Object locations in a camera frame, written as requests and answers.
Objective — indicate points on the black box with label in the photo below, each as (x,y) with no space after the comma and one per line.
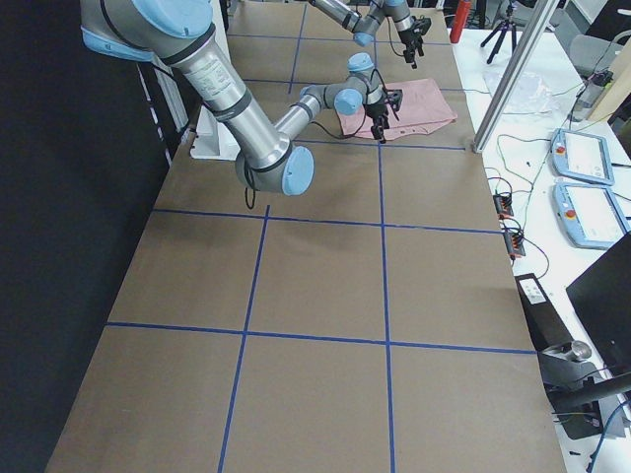
(545,326)

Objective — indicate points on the aluminium frame post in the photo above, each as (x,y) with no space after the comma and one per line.
(530,37)

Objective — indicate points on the pink Snoopy t-shirt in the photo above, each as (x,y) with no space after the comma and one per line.
(423,110)

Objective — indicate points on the grey USB hub near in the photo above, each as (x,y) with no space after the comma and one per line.
(514,238)

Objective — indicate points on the teach pendant near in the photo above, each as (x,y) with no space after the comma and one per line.
(590,215)

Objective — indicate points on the black tripod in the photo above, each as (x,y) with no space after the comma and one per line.
(500,31)

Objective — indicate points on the teach pendant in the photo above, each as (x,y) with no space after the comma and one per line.
(590,215)
(581,156)

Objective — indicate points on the red cylinder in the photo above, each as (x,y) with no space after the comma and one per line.
(460,19)

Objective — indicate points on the grey usb hub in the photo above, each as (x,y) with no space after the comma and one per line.
(514,238)
(503,203)

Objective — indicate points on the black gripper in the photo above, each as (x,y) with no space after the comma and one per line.
(408,39)
(377,110)

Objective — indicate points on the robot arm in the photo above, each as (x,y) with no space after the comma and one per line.
(364,28)
(183,35)

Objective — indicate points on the teach pendant far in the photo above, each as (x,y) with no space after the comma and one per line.
(581,156)

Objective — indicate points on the grey USB hub far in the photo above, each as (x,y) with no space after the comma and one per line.
(503,203)

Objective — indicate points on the clear plastic bag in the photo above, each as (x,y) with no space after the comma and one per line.
(531,96)

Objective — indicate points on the black monitor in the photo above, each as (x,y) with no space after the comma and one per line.
(601,299)

